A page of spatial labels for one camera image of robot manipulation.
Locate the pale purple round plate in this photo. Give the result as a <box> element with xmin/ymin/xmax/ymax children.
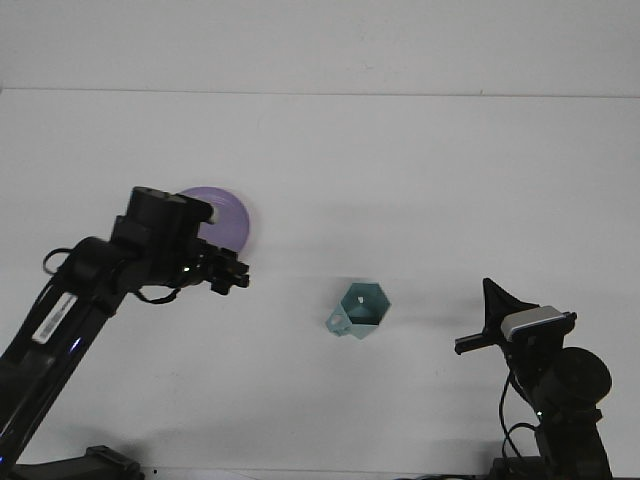
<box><xmin>176</xmin><ymin>185</ymin><xmax>253</xmax><ymax>257</ymax></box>

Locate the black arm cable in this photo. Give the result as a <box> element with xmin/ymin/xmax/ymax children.
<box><xmin>41</xmin><ymin>247</ymin><xmax>183</xmax><ymax>306</ymax></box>
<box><xmin>498</xmin><ymin>371</ymin><xmax>540</xmax><ymax>459</ymax></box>

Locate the pale blue hexagonal cup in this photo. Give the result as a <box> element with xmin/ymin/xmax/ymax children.
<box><xmin>324</xmin><ymin>281</ymin><xmax>392</xmax><ymax>342</ymax></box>

